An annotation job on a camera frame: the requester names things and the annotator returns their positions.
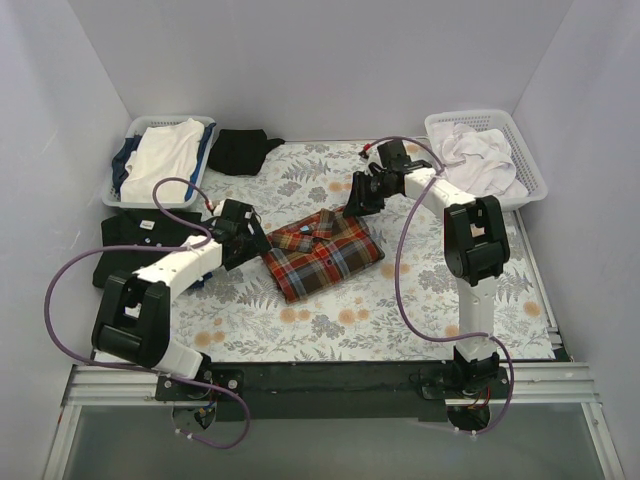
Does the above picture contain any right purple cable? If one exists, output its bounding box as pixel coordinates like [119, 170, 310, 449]
[362, 135, 516, 435]

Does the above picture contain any black folded garment at back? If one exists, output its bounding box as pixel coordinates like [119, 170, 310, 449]
[207, 129, 285, 176]

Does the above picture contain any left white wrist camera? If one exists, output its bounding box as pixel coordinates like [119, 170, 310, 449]
[205, 200, 225, 216]

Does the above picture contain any black folded shirt with buttons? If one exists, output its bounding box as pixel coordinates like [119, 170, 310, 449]
[92, 209, 202, 289]

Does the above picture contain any right white plastic basket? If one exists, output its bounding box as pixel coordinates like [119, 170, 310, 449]
[424, 109, 548, 211]

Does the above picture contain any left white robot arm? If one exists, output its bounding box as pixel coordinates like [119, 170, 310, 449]
[92, 199, 271, 400]

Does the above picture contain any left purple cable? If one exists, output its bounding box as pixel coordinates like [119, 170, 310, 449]
[43, 177, 252, 449]

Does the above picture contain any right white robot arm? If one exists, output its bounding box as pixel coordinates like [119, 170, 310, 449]
[343, 136, 510, 398]

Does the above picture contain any purple cable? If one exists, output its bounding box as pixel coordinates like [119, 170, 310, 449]
[43, 177, 252, 449]
[362, 135, 516, 435]

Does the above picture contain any red plaid long sleeve shirt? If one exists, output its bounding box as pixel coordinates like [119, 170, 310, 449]
[262, 208, 385, 304]

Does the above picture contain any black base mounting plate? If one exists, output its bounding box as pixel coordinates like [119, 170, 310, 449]
[155, 362, 514, 424]

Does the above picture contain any cream white folded shirt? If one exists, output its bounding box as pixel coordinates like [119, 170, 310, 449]
[120, 118, 205, 204]

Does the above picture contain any crumpled white shirt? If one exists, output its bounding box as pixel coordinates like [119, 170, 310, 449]
[429, 122, 528, 199]

